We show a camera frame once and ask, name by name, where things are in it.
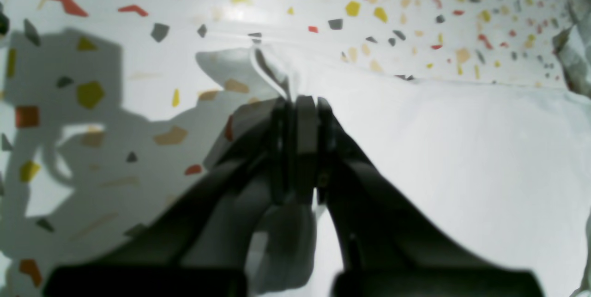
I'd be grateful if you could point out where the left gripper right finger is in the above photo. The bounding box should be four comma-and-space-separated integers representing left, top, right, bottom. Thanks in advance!
295, 96, 543, 297

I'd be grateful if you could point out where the white T-shirt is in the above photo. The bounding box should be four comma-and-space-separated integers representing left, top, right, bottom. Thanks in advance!
195, 43, 590, 297

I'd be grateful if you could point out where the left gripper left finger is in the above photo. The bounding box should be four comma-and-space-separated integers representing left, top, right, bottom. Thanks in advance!
44, 98, 296, 297

